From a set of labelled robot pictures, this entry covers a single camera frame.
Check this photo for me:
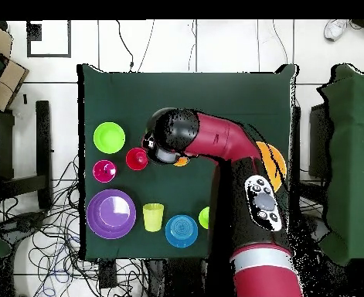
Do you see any orange cup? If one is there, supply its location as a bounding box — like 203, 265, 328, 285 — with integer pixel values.
173, 155, 191, 168

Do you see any red cup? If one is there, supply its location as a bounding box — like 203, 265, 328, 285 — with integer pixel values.
125, 147, 150, 172

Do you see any yellow cup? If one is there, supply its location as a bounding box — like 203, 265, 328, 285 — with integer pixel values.
142, 203, 165, 233

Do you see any small green bowl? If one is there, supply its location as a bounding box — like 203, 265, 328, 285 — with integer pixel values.
93, 121, 127, 155

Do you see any purple bowl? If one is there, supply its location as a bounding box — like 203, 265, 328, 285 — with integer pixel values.
86, 189, 137, 240

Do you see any lime green cup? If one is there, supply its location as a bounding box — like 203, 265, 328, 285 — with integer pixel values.
198, 206, 211, 230

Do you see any dark green tablecloth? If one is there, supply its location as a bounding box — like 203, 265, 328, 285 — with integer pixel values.
77, 63, 298, 261

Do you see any blue bowl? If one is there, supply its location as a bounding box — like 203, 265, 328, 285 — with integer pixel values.
165, 214, 199, 249

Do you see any magenta cup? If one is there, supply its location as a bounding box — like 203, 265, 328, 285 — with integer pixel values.
92, 159, 118, 184

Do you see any large orange bowl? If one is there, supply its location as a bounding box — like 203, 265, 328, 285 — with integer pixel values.
255, 141, 287, 193

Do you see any black power adapter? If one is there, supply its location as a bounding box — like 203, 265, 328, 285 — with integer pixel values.
98, 261, 118, 288

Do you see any black box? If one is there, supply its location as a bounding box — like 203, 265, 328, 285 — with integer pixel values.
308, 103, 335, 180

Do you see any white shoe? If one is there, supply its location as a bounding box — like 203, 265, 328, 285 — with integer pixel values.
323, 19, 352, 42

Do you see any black cable with plug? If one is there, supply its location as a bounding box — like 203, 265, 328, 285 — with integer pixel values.
115, 19, 135, 73

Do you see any tangle of floor cables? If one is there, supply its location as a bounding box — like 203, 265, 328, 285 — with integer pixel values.
0, 152, 167, 297

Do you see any thin grey cable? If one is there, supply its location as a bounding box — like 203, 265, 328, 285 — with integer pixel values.
137, 19, 155, 73

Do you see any black chair frame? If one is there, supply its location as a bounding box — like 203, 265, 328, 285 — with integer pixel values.
0, 100, 53, 211

